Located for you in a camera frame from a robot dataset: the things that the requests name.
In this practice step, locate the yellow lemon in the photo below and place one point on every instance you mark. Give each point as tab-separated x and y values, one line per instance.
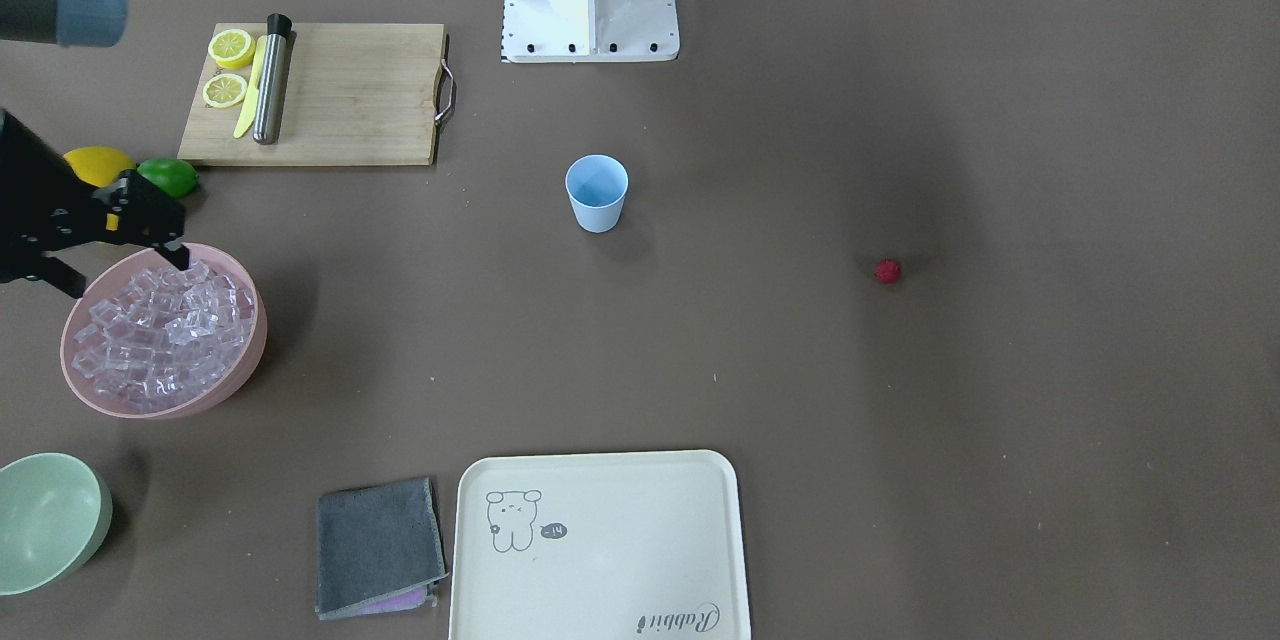
99	165

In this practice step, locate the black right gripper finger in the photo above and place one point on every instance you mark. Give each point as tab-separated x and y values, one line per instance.
139	213

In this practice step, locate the pink bowl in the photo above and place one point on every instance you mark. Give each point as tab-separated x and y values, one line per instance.
220	360

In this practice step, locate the steel muddler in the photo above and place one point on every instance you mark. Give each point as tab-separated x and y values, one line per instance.
268	114

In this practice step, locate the cream rabbit tray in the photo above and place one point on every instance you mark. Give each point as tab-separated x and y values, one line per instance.
639	545

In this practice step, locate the green lime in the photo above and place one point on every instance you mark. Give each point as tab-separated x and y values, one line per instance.
177	178

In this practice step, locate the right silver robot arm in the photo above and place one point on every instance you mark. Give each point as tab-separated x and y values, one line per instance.
65	23

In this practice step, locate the wooden cutting board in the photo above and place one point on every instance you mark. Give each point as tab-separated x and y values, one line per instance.
356	94

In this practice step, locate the red strawberry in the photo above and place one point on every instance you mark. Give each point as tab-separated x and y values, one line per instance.
888	271

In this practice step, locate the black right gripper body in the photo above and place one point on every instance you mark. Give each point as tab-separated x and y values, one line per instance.
30	182

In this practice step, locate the green bowl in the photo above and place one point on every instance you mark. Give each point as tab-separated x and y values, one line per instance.
55	513

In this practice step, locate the yellow plastic knife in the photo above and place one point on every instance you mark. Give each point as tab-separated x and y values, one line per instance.
250	101

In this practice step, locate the pile of ice cubes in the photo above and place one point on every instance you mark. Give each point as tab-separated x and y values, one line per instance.
160	335

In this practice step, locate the lemon half slice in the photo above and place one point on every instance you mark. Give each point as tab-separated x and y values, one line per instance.
232	48
224	90

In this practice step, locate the light blue plastic cup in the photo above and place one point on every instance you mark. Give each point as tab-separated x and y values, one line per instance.
597	186

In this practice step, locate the grey folded cloth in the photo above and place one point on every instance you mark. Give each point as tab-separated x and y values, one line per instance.
379	550

